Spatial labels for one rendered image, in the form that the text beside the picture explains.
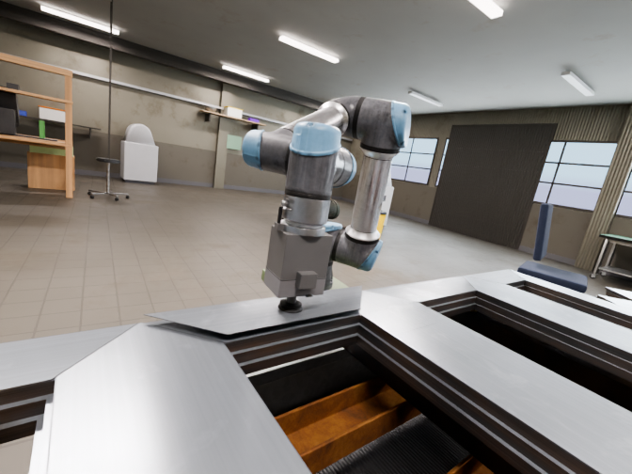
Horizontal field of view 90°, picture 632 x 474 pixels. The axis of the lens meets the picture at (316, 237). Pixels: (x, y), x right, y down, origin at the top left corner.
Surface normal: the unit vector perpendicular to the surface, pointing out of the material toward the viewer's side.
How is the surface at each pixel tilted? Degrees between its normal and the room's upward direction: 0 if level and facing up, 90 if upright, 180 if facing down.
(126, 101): 90
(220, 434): 0
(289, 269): 90
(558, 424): 0
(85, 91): 90
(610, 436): 0
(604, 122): 90
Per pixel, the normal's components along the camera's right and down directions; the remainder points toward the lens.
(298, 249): 0.49, 0.26
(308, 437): 0.16, -0.96
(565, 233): -0.82, 0.00
